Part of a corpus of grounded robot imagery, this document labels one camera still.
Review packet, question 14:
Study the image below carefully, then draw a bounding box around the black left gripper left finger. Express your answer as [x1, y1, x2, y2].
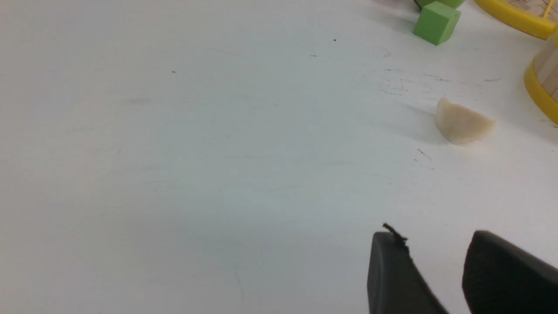
[367, 223, 448, 314]

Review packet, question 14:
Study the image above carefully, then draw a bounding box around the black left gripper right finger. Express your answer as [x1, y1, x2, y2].
[462, 230, 558, 314]

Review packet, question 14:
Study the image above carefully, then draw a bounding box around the white dumpling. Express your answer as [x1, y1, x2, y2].
[435, 97, 497, 145]

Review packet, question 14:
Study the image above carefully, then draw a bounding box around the yellow bamboo steamer tray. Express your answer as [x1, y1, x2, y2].
[524, 29, 558, 124]

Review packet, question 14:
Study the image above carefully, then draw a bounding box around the yellow bamboo steamer lid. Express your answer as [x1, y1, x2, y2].
[475, 0, 558, 40]

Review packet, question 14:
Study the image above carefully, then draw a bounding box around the green cube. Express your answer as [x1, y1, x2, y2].
[413, 2, 462, 46]

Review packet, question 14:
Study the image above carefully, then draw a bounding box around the green toy watermelon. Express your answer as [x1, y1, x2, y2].
[413, 0, 465, 9]

